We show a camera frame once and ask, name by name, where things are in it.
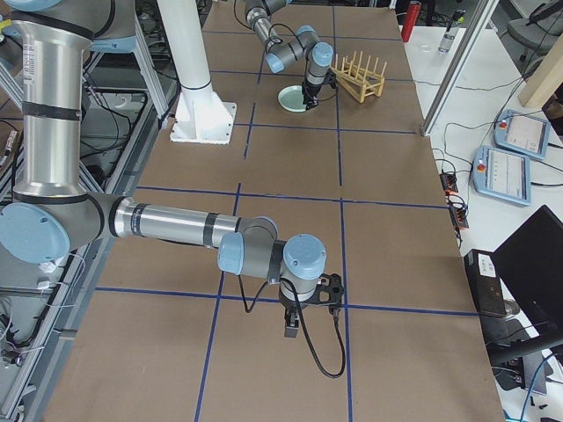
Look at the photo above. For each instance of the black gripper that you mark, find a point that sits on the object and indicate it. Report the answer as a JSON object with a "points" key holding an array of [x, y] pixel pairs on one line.
{"points": [[290, 306], [310, 90]]}

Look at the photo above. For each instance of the light green plate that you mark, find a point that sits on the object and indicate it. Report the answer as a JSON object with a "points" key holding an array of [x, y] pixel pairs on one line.
{"points": [[291, 99]]}

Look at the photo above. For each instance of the wooden plate rack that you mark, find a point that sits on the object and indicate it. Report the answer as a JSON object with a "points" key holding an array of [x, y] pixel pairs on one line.
{"points": [[360, 75]]}

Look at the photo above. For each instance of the clear plastic lid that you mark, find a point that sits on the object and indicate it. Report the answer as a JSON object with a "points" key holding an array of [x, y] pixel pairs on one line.
{"points": [[426, 47]]}

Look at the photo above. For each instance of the red bottle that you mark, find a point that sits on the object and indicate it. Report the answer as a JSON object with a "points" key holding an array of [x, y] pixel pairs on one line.
{"points": [[412, 14]]}

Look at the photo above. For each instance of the clear water bottle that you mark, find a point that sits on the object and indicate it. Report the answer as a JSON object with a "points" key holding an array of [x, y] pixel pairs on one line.
{"points": [[456, 20]]}

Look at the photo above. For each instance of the orange black power strip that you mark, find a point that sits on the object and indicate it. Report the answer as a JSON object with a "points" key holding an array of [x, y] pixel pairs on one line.
{"points": [[457, 206]]}

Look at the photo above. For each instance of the black box device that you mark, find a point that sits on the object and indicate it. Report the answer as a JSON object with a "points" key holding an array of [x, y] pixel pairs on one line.
{"points": [[485, 286]]}

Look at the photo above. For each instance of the far teach pendant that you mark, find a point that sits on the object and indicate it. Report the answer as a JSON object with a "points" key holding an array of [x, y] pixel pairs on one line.
{"points": [[522, 133]]}

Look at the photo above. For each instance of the teach pendant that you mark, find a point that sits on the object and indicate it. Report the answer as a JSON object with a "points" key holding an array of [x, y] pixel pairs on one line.
{"points": [[522, 133], [502, 174]]}

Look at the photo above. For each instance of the near teach pendant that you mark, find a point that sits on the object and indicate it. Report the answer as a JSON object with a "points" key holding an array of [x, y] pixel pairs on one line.
{"points": [[502, 174]]}

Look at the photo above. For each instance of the black laptop monitor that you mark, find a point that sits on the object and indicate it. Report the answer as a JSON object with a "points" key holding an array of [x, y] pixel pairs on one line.
{"points": [[529, 263]]}

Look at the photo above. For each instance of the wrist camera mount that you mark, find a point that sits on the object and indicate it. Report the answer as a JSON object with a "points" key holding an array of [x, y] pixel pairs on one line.
{"points": [[331, 290]]}

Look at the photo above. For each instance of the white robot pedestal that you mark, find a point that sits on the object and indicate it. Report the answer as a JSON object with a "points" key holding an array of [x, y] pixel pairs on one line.
{"points": [[201, 116]]}

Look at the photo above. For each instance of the aluminium frame post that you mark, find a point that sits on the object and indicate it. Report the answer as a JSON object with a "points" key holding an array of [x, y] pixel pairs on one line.
{"points": [[472, 32]]}

